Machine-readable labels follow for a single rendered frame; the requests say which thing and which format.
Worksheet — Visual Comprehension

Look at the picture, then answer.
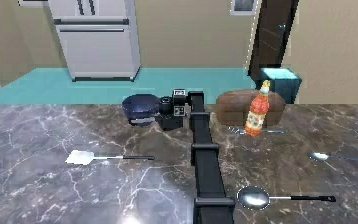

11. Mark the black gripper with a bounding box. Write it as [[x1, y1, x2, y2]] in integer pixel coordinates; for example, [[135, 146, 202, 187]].
[[156, 95, 185, 132]]

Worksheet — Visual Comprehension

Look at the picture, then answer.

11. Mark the dark blue bowl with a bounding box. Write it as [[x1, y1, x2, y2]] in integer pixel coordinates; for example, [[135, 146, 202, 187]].
[[121, 93, 161, 127]]

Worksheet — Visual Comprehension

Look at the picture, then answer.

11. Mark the brown bread loaf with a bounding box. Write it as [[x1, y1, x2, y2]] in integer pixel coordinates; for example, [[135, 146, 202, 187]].
[[215, 88, 287, 127]]

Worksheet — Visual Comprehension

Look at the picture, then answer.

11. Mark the silver knife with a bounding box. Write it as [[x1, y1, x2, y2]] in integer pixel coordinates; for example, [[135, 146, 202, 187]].
[[227, 126, 286, 136]]

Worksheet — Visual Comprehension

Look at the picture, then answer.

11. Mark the orange sauce bottle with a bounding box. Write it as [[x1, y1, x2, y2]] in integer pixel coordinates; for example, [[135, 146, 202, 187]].
[[244, 79, 272, 137]]

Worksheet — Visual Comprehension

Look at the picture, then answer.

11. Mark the white fridge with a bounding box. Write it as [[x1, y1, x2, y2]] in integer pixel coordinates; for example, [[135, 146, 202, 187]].
[[47, 0, 142, 83]]

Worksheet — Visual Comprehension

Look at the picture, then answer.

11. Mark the teal bin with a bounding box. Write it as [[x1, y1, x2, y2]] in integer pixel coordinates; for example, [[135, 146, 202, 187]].
[[256, 67, 303, 105]]

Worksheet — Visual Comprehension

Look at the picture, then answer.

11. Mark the large silver ladle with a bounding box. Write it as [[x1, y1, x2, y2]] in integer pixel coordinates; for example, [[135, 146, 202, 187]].
[[236, 185, 337, 211]]

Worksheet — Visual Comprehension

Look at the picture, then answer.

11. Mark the dark brown room door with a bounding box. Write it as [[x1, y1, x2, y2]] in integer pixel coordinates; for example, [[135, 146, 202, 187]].
[[247, 0, 300, 81]]

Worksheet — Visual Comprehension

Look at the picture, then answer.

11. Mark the white framed picture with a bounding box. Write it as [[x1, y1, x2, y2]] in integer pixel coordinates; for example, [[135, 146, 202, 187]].
[[229, 0, 259, 16]]

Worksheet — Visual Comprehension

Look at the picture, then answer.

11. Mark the small silver spoon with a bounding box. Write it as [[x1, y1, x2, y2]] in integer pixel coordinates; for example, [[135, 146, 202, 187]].
[[308, 151, 358, 163]]

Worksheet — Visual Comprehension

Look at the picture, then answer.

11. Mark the white spatula with black handle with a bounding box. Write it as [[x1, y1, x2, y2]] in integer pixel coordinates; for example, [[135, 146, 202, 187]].
[[65, 149, 156, 166]]

